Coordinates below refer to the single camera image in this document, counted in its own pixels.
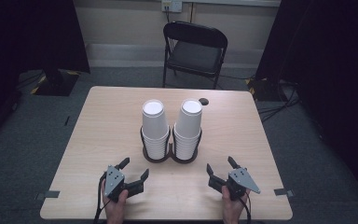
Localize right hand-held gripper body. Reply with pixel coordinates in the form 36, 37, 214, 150
225, 167, 261, 202

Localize grey tape strip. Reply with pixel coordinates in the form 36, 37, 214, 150
273, 188, 296, 199
34, 189, 62, 202

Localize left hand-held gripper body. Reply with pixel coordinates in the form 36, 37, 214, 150
101, 165, 135, 203

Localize white wall outlet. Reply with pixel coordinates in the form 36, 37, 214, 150
161, 0, 184, 14

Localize person's left hand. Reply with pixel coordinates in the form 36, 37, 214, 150
101, 180, 130, 224

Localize black stand base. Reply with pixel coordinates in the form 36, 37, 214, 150
245, 77, 283, 103
30, 68, 81, 97

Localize stack of white cups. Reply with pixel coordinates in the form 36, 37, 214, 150
172, 98, 203, 161
141, 98, 171, 161

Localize left hand-held gripper cable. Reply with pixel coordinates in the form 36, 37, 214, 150
92, 172, 112, 224

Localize right hand-held gripper cable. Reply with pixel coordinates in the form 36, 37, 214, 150
238, 189, 254, 224

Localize hand-held gripper cable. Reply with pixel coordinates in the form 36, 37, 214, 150
92, 172, 112, 224
238, 189, 254, 224

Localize black double cup holder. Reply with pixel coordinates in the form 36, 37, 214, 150
139, 124, 203, 165

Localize person's right hand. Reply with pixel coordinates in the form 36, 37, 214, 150
221, 185, 252, 224

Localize black floor cables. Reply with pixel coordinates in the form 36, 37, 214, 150
256, 79, 302, 123

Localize black curtain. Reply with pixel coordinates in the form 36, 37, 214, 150
0, 0, 91, 150
255, 0, 358, 203

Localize white wall cable duct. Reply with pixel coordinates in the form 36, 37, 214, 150
181, 0, 282, 8

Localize black folding chair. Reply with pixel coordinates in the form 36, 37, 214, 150
162, 21, 229, 91

